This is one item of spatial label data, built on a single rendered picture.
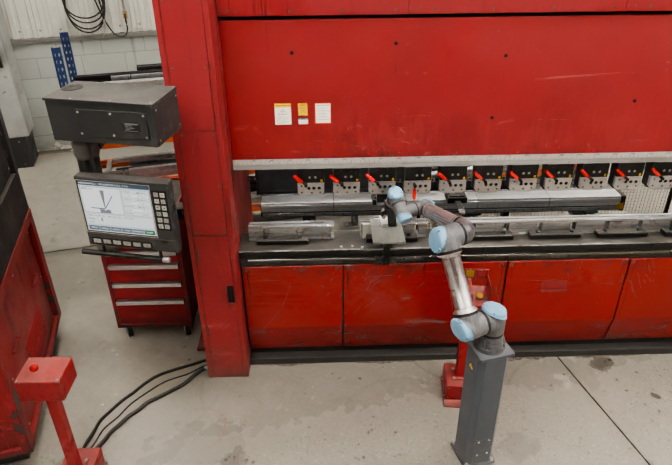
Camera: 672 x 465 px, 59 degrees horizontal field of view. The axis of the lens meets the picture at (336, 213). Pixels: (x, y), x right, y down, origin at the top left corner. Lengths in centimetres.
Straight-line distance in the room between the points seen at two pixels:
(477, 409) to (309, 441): 97
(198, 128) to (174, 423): 173
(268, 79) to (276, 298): 132
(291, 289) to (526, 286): 142
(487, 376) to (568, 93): 152
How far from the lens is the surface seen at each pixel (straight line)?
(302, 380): 387
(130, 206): 281
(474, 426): 328
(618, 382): 422
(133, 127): 264
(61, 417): 327
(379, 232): 336
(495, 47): 320
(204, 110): 300
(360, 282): 357
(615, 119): 357
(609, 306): 410
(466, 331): 277
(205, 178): 314
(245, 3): 303
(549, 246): 368
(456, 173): 340
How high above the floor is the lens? 274
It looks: 29 degrees down
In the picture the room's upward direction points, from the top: straight up
